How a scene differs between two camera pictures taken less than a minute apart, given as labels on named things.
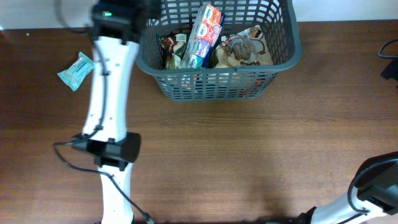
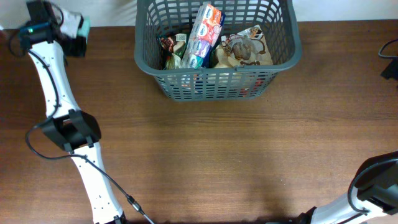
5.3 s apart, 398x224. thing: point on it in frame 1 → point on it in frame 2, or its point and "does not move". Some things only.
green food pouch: x=172 y=46 does not move
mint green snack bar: x=74 y=74 → x=84 y=29
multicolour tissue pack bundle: x=207 y=22 does not move
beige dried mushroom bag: x=245 y=46 does not move
